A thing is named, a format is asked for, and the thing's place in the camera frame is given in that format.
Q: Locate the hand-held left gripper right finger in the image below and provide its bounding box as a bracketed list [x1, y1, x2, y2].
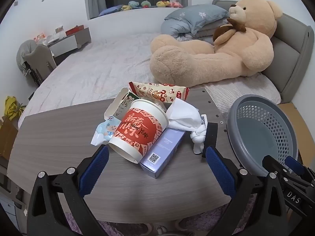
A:
[205, 146, 288, 236]

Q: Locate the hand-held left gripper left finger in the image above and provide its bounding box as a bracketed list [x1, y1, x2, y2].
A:
[27, 145, 110, 236]

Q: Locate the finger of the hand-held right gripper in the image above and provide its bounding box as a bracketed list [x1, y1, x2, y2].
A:
[261, 155, 293, 180]
[285, 156, 315, 185]

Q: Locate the grey perforated plastic basket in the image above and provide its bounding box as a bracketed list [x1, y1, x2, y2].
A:
[226, 94, 299, 177]

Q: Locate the blue wet wipes packet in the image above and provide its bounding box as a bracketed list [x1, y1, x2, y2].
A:
[91, 116, 121, 146]

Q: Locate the brown cardboard sheet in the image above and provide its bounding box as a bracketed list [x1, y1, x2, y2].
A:
[278, 102, 315, 175]

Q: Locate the purple patterned rug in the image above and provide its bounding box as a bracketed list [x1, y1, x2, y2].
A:
[64, 194, 256, 236]

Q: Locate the purple rectangular carton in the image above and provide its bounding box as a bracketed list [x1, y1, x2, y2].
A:
[139, 127, 186, 179]

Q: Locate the red and white paper cup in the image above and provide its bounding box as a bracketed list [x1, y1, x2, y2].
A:
[108, 99, 170, 164]

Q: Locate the crumpled white tissue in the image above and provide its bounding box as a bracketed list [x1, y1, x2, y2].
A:
[165, 98, 207, 155]

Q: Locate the green and white paper carton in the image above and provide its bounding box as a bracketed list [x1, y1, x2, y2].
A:
[104, 87, 139, 123]

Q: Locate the brown cardboard box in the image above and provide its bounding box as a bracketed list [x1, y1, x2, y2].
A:
[0, 117, 19, 158]

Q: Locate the cream and red snack wrapper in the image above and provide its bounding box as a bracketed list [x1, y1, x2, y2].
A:
[128, 81, 189, 104]

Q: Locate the yellow bag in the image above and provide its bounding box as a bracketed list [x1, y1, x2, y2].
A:
[4, 96, 26, 121]

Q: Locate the grey upholstered headboard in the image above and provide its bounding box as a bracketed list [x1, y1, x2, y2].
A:
[212, 0, 309, 104]

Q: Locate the bed with checkered sheet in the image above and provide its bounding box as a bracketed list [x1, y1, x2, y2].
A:
[18, 31, 282, 128]

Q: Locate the large beige teddy bear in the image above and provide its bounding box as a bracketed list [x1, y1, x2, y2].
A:
[150, 0, 283, 88]

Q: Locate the grey chair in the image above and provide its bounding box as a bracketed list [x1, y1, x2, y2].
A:
[16, 39, 57, 86]

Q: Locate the white and grey desk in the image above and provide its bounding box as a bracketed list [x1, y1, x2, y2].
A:
[37, 27, 91, 59]

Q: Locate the red box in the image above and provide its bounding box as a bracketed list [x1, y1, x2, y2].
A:
[65, 26, 84, 35]

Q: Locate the blue-grey folded duvet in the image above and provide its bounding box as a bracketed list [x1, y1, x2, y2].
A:
[160, 19, 214, 45]

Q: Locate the blue-grey floral pillow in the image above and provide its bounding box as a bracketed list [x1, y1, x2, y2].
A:
[164, 4, 229, 35]

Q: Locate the blue cushion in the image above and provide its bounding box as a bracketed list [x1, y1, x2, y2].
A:
[98, 4, 125, 16]

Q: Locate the row of small plush toys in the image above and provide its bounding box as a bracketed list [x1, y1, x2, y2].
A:
[120, 1, 139, 11]

